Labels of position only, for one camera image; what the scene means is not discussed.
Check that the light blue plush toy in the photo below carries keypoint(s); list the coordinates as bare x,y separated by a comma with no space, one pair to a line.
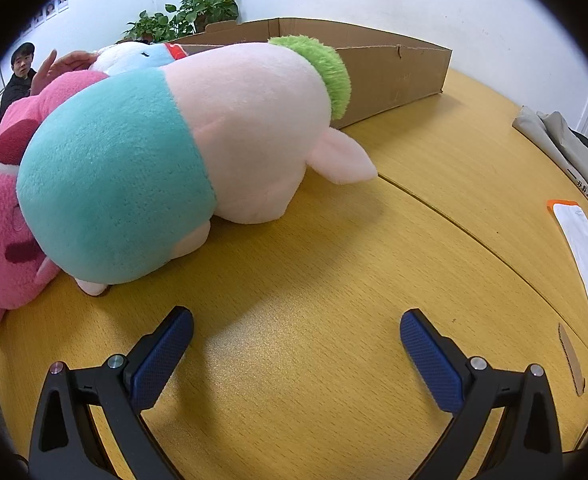
134,57

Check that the cardboard box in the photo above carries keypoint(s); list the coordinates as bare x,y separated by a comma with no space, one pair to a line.
388,75

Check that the grey cloth bag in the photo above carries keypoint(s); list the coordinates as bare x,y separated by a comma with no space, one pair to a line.
568,150

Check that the teal and pink plush toy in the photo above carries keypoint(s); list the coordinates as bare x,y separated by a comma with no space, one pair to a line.
124,170

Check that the potted green plant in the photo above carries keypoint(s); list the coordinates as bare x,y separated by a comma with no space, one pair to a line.
149,25
209,5

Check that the white paper orange edge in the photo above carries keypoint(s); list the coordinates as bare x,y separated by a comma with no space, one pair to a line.
581,245

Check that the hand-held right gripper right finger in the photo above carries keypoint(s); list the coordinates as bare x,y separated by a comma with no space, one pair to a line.
431,365

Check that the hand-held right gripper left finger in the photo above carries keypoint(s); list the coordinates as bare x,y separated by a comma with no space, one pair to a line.
161,355

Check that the cardboard strip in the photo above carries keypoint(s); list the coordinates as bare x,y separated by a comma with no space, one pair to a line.
571,355

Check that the row of wall photos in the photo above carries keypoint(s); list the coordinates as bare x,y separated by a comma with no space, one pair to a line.
51,10

